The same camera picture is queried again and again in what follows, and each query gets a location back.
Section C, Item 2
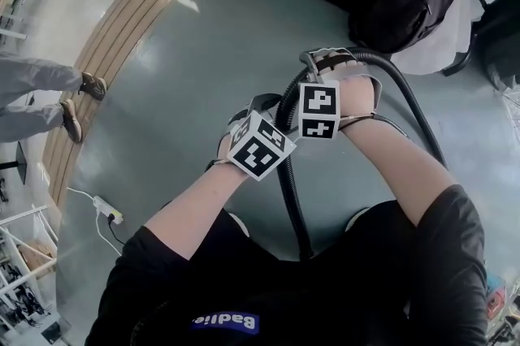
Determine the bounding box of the white power strip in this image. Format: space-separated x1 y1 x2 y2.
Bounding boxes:
92 195 125 226

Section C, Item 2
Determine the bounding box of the black power cable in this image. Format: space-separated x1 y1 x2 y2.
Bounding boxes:
106 214 128 247

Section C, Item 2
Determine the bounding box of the person's right forearm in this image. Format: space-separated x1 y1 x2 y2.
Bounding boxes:
339 115 462 232

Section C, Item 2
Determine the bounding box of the person's left shoe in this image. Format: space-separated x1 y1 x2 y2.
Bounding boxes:
225 210 252 238

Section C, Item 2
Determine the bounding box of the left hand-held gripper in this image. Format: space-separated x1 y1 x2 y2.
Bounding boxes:
207 93 297 181

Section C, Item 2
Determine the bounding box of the person's right shoe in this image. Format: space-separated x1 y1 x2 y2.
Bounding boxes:
344 207 371 232

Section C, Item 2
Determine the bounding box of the white cloth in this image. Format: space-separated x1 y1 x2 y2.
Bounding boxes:
356 0 487 76

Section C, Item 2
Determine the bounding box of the wooden slatted panel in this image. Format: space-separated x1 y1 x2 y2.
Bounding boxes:
41 0 184 211

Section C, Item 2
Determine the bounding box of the black vacuum cleaner hose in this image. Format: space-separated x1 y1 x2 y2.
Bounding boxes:
275 46 449 262

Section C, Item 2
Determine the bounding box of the person's right hand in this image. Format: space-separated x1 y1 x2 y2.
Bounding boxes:
339 76 373 118

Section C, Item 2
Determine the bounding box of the black table base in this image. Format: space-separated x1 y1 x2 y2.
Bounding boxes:
0 141 29 185

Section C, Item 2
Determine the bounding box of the white power cable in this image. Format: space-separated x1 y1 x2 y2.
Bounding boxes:
66 186 123 256

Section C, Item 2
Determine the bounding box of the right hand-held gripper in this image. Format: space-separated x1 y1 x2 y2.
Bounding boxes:
299 47 383 141

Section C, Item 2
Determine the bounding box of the person's left forearm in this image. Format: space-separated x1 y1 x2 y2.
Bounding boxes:
144 161 249 261

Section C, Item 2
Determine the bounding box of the person's black shirt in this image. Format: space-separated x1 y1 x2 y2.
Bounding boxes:
84 184 489 346

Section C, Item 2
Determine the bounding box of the white shelf frame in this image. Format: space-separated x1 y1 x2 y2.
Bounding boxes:
0 205 59 337

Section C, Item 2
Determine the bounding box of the thin wrist cable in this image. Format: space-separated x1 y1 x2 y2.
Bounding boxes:
336 113 410 134

